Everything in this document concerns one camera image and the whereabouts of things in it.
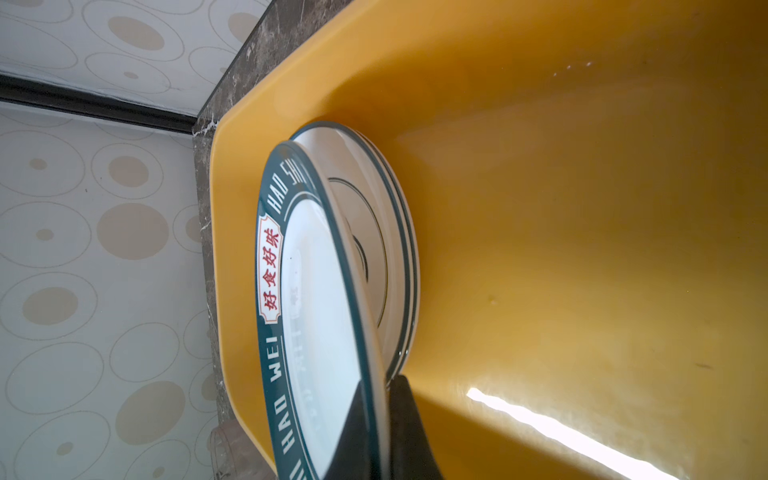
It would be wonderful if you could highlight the yellow plastic bin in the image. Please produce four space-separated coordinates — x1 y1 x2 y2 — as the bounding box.
210 1 767 479

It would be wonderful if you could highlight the white plate green rim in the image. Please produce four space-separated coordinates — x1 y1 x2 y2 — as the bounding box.
254 141 391 479

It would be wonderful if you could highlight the black frame post left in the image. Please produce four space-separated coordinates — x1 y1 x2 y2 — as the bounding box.
1 74 197 135

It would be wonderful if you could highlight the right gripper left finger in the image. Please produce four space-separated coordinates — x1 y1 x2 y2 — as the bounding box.
324 384 380 480

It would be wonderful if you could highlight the pink transparent cup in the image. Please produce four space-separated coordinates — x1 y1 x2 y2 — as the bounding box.
208 420 277 480

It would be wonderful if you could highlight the white plate quatrefoil pattern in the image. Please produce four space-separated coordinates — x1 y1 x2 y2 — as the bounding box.
290 121 421 383

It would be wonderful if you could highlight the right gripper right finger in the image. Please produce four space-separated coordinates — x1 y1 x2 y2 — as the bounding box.
389 375 443 480

